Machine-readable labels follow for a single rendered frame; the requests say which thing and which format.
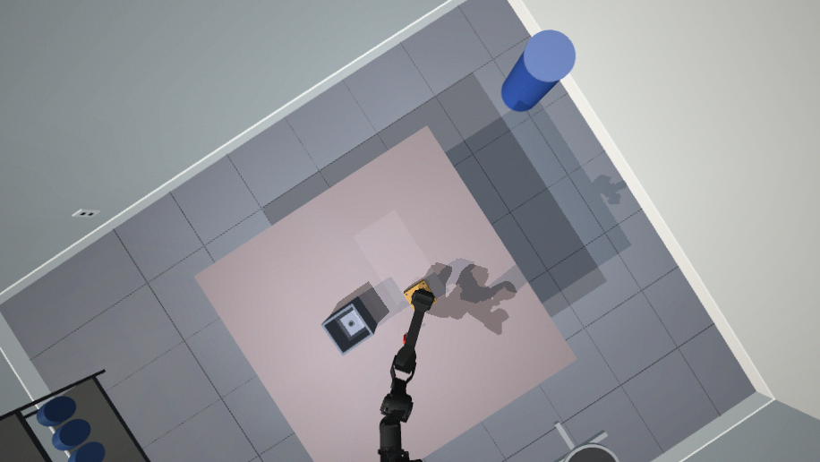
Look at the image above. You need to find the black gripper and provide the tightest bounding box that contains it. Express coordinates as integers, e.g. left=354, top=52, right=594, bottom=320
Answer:
left=378, top=444, right=405, bottom=462

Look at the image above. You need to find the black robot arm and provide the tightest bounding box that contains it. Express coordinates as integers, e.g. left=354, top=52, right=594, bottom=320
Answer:
left=379, top=288, right=435, bottom=462

